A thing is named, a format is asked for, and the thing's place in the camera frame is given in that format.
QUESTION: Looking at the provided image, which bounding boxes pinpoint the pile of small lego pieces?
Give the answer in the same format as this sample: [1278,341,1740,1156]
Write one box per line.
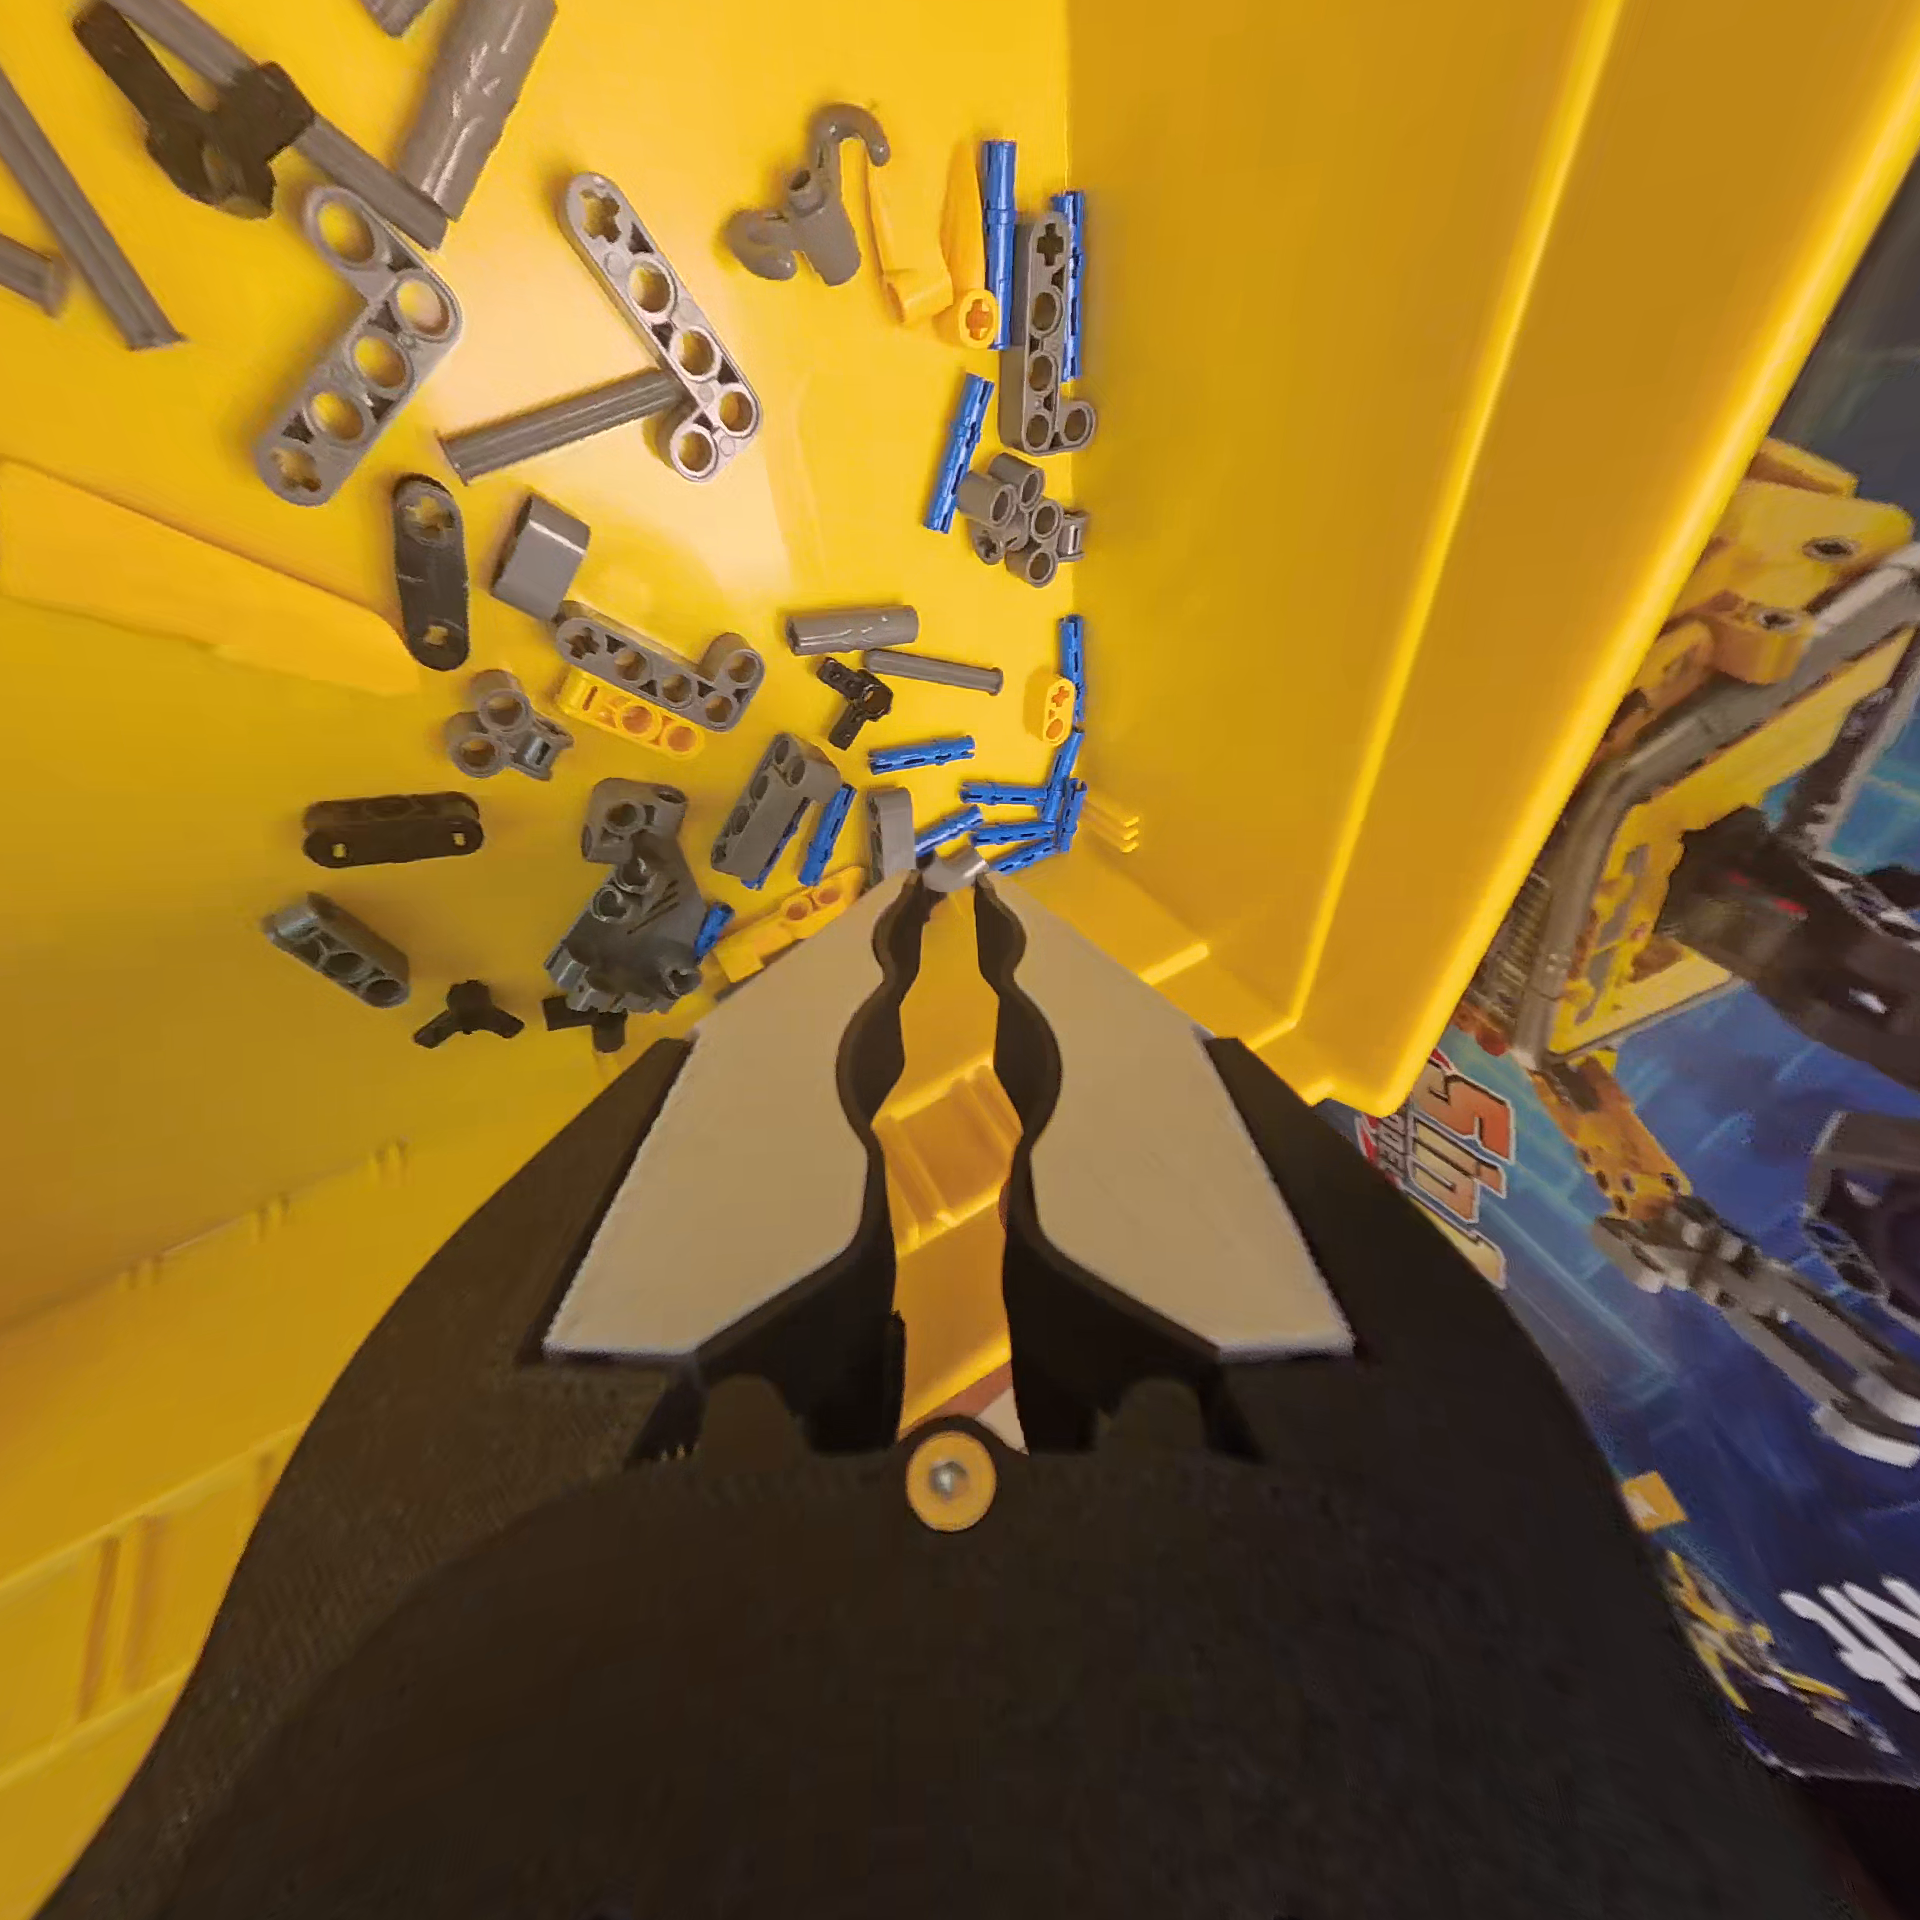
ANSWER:
[0,0,1102,1053]

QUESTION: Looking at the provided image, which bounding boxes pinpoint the blue robot kit box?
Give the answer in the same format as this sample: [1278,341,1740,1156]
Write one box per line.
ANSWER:
[1316,225,1920,1803]

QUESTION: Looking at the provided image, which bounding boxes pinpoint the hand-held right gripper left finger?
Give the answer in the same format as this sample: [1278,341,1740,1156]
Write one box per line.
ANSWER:
[537,871,931,1367]

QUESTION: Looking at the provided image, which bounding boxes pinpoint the yellow plastic bin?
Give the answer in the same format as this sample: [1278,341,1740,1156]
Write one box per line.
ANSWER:
[0,0,1920,1906]

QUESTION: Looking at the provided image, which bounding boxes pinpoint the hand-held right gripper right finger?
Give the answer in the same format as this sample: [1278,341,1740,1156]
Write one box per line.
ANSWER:
[970,874,1360,1367]

